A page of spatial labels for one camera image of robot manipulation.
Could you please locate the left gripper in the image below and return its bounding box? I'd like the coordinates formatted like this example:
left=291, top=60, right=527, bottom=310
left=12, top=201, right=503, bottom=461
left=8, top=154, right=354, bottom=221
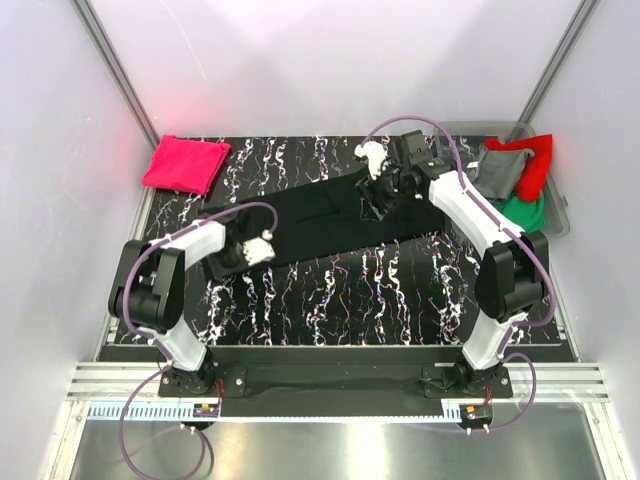
left=208, top=242, right=255, bottom=282

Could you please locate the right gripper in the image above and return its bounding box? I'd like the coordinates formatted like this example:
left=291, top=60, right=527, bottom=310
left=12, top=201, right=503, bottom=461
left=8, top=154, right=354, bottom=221
left=355, top=160, right=411, bottom=223

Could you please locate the black t-shirt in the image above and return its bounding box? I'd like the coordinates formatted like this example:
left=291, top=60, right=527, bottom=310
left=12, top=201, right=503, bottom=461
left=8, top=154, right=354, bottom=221
left=246, top=168, right=446, bottom=271

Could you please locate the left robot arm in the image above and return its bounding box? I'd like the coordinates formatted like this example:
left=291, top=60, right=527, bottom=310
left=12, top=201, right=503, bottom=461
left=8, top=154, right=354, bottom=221
left=107, top=201, right=279, bottom=396

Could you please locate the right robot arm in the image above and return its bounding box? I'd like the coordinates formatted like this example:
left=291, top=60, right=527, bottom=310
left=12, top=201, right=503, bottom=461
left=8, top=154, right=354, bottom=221
left=354, top=131, right=555, bottom=397

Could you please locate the pink folded t-shirt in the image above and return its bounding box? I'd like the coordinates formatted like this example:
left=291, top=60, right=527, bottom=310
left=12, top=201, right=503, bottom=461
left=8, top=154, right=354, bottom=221
left=141, top=135, right=231, bottom=195

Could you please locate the clear plastic bin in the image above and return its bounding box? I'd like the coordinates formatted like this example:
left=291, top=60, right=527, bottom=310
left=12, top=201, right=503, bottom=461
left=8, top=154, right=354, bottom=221
left=442, top=121, right=570, bottom=239

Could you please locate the grey t-shirt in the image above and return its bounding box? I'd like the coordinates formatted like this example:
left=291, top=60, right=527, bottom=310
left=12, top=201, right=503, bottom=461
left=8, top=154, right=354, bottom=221
left=466, top=147, right=533, bottom=201

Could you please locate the green t-shirt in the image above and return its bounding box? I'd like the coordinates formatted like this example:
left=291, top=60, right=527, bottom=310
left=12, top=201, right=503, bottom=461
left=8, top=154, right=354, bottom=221
left=496, top=193, right=546, bottom=232

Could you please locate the red t-shirt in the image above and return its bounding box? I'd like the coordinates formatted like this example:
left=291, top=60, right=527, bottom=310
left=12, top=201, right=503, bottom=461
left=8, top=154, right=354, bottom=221
left=484, top=134, right=553, bottom=203

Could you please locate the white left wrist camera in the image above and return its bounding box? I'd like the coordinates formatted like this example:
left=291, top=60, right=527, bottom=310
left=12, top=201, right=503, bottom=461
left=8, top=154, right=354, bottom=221
left=242, top=230, right=276, bottom=266

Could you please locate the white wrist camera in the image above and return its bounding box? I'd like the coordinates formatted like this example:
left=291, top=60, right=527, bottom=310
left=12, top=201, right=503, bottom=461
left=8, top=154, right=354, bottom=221
left=242, top=230, right=276, bottom=266
left=354, top=140, right=387, bottom=180

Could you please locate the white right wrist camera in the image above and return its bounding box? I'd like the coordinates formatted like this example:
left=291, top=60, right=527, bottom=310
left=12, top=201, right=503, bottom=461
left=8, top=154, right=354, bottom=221
left=354, top=140, right=387, bottom=180

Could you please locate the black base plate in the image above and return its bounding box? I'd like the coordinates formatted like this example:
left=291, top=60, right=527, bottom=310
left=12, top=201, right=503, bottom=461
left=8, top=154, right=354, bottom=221
left=159, top=346, right=512, bottom=421

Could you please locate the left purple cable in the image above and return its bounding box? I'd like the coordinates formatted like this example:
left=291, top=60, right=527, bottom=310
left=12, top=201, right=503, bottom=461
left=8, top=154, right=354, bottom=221
left=119, top=202, right=280, bottom=476

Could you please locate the purple cable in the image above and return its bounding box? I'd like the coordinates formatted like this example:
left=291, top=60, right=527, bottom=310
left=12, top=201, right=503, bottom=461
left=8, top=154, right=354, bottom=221
left=119, top=202, right=280, bottom=476
left=364, top=115, right=555, bottom=434

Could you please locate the aluminium frame rail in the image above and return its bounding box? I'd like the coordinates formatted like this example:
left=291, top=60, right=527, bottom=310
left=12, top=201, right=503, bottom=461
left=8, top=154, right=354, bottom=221
left=67, top=362, right=609, bottom=403

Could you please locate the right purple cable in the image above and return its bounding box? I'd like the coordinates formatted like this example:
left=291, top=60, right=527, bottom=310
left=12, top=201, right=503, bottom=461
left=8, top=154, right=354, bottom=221
left=364, top=115, right=555, bottom=434

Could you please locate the right aluminium corner post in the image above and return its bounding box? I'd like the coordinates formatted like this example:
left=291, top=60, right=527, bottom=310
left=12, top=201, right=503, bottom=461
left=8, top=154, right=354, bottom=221
left=517, top=0, right=601, bottom=124

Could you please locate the aluminium corner post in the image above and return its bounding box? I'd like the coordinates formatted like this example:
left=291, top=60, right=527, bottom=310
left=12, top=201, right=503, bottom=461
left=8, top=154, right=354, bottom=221
left=70, top=0, right=160, bottom=148
left=517, top=0, right=601, bottom=124

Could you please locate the left aluminium corner post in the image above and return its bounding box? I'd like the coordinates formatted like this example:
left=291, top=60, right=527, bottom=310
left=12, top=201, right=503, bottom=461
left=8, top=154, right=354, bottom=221
left=70, top=0, right=160, bottom=148

